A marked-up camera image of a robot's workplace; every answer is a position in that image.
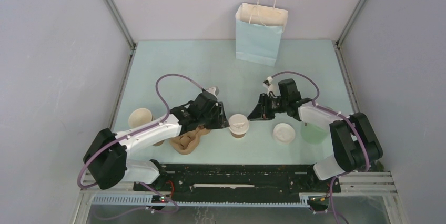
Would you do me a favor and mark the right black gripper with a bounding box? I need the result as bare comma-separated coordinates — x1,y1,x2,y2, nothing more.
247,94,287,122

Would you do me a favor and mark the white coffee cup lid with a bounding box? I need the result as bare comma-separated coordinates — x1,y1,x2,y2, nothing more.
228,114,249,128

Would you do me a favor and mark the brown paper coffee cup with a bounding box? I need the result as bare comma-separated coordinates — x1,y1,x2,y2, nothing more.
229,127,249,138

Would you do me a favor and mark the stack of white lids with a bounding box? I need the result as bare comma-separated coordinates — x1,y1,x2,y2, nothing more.
272,123,296,145

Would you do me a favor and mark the stack of paper cups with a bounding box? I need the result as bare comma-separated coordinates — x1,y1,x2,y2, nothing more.
128,108,155,129

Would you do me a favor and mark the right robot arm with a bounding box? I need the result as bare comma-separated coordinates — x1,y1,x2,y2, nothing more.
248,77,383,191

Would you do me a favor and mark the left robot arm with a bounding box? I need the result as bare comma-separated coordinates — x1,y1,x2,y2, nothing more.
81,87,229,191

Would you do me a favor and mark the brown pulp cup carrier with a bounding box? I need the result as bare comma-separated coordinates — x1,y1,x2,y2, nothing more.
169,126,211,155

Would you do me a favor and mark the green cylindrical container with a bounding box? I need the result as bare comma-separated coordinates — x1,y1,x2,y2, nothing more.
300,123,328,145

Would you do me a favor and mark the light blue paper bag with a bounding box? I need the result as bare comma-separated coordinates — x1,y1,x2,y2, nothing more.
235,0,288,66

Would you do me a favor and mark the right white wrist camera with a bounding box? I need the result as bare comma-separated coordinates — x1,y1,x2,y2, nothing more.
263,76,277,97

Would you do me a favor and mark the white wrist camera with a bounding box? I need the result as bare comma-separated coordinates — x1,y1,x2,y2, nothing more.
206,87,219,98
263,76,277,97

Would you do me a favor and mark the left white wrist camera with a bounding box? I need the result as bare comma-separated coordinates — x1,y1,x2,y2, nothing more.
206,87,219,98

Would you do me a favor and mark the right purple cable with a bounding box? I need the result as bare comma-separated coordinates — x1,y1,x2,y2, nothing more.
270,71,372,172

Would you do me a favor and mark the purple cable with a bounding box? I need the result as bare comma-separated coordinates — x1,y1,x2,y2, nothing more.
76,73,206,190
270,71,372,172

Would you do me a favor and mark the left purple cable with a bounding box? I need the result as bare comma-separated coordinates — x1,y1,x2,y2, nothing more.
76,73,206,190

